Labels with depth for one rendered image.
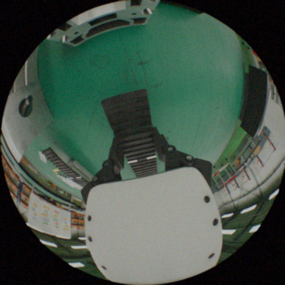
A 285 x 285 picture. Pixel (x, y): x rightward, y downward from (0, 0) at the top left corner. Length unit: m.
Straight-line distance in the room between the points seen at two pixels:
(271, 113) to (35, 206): 3.34
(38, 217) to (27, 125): 2.89
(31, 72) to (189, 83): 0.27
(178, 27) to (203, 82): 0.10
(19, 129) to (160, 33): 0.22
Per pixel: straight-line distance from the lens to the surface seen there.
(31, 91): 0.19
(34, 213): 2.96
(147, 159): 0.15
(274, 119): 0.43
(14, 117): 0.17
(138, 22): 0.15
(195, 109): 0.17
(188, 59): 0.15
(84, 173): 0.27
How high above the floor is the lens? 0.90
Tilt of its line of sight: 49 degrees down
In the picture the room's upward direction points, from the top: 167 degrees clockwise
